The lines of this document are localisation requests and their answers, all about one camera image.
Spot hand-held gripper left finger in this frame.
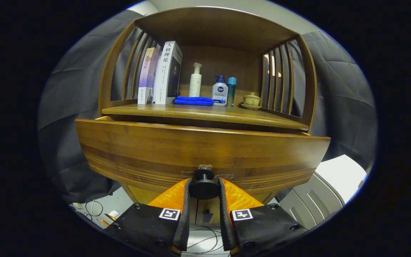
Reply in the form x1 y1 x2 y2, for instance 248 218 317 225
104 177 193 256

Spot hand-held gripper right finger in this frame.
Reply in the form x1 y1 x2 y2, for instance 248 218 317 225
217 177 308 256

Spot black drawer knob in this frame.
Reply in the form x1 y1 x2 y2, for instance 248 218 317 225
189 168 221 200

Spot brown wooden countertop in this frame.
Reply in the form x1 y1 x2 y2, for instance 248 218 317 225
101 103 309 131

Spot brown wooden cabinet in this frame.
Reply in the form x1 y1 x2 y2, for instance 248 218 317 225
74 6 331 229

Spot folded blue cloth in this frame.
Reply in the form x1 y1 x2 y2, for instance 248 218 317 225
173 95 214 106

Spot beige lidded tea cup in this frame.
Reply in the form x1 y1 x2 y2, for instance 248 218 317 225
243 92 262 106

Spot white blue-capped lotion bottle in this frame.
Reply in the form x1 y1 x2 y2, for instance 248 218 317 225
212 75 228 107

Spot slim teal bottle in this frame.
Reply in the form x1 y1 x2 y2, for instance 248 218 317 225
227 77 237 107

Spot white pump bottle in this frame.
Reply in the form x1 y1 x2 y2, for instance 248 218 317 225
189 62 203 97

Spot thick white book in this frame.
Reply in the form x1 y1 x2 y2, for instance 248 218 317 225
153 40 183 105

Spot purple book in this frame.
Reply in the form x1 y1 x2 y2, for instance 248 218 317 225
137 47 160 105

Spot black floor cables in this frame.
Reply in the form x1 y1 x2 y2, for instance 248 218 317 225
182 224 229 256

